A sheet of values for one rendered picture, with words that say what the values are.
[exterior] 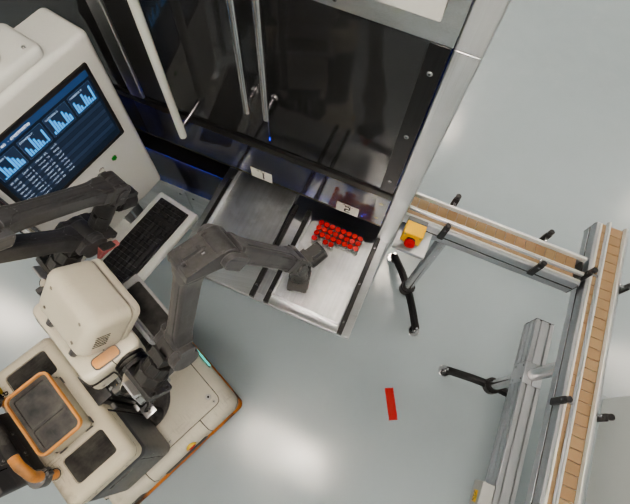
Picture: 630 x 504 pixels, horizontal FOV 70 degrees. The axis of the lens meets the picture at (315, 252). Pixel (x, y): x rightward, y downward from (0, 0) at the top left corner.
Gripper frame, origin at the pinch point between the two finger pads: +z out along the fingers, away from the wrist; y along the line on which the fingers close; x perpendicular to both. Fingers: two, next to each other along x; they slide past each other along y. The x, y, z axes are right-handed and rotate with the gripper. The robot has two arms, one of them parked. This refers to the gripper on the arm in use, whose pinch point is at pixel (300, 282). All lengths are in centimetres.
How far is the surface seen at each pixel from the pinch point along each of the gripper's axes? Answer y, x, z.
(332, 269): 9.6, -9.6, 11.0
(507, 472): -49, -89, 42
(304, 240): 19.0, 2.9, 11.3
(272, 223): 23.5, 16.4, 11.1
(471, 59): 33, -32, -77
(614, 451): -34, -150, 76
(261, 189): 37.2, 23.9, 12.0
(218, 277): -1.7, 30.7, 8.4
